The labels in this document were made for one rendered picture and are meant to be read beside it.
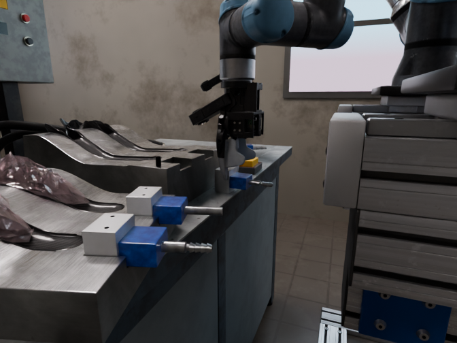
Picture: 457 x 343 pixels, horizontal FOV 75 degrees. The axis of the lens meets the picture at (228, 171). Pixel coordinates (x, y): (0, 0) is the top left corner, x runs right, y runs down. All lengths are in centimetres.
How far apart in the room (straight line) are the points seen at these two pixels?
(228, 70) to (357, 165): 39
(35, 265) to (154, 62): 276
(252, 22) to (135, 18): 270
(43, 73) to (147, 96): 171
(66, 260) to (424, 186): 35
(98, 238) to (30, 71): 116
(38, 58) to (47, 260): 118
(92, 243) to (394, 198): 30
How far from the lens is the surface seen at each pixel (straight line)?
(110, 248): 34
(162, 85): 298
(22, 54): 143
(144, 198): 42
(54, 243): 41
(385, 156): 32
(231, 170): 68
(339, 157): 32
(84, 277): 32
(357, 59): 249
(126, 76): 321
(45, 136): 76
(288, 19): 55
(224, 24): 64
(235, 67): 63
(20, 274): 35
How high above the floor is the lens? 101
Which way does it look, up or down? 14 degrees down
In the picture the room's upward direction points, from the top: straight up
